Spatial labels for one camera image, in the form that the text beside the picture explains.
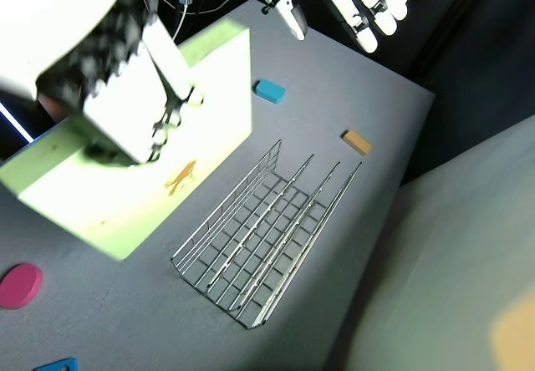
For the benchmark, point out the blue rounded rectangular block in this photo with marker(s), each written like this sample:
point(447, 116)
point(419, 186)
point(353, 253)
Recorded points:
point(269, 90)

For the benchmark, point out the blue block with cutout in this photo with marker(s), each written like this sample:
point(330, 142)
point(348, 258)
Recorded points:
point(73, 362)

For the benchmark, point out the tan wooden block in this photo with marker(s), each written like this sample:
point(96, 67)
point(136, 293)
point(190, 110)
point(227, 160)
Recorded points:
point(357, 142)

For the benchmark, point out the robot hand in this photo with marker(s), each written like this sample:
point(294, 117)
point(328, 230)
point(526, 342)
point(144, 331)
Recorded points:
point(368, 7)
point(121, 108)

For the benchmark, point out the light green book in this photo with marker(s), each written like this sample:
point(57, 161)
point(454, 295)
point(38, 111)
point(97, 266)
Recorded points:
point(125, 204)

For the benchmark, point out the white light strip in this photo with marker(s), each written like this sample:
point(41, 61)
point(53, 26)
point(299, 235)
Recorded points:
point(16, 122)

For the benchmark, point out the grey table cloth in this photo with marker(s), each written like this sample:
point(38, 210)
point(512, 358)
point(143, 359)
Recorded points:
point(334, 95)

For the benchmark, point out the pink disc block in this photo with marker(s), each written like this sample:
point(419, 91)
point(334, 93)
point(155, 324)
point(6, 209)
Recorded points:
point(18, 287)

